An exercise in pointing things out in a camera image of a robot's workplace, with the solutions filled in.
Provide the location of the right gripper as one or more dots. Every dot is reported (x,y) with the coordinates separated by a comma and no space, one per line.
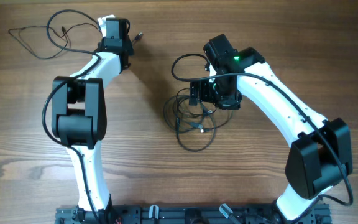
(232,102)

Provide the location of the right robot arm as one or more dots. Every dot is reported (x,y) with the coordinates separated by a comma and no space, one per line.
(320,157)

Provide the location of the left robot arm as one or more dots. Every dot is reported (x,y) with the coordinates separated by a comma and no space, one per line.
(79,121)

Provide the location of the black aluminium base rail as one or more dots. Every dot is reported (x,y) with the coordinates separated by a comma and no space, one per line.
(253,213)

